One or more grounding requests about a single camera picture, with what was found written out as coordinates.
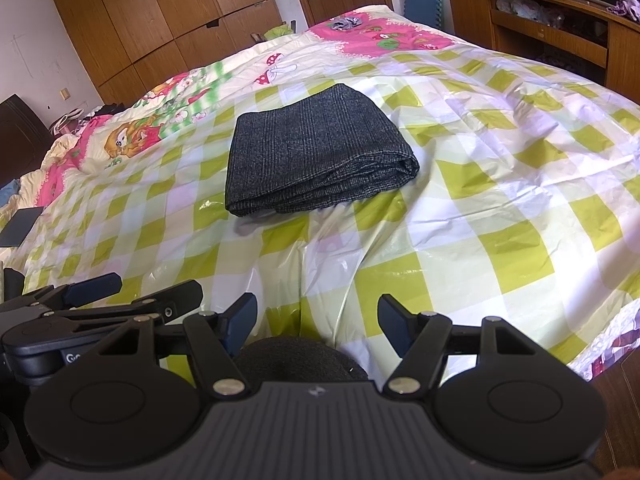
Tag dark cloth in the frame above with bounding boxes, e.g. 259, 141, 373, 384
2, 267, 26, 306

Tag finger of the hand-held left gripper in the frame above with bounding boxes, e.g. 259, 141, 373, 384
45, 280, 203, 327
17, 272, 123, 311

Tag black notebook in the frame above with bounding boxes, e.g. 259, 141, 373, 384
0, 207, 45, 248

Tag wooden cabinet desk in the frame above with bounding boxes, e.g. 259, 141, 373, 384
444, 0, 640, 106

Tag heap of clothes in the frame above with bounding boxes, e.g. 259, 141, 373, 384
50, 102, 126, 136

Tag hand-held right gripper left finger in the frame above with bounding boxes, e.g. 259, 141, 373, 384
97, 291, 259, 400

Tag blue foam mat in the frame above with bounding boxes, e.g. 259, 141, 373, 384
404, 0, 445, 33

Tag cartoon printed quilt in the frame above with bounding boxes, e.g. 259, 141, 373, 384
0, 4, 640, 381

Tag dark brown headboard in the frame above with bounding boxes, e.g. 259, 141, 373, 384
0, 94, 53, 188

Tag green checked plastic sheet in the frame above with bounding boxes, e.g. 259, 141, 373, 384
0, 42, 640, 386

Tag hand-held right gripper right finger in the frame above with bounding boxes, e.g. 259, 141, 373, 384
377, 294, 543, 401

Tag dark grey checked pants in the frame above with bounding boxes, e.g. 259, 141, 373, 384
224, 82, 421, 218

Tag wooden wardrobe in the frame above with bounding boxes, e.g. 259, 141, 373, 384
39, 0, 283, 106

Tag blue pillow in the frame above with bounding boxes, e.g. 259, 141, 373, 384
0, 180, 22, 208

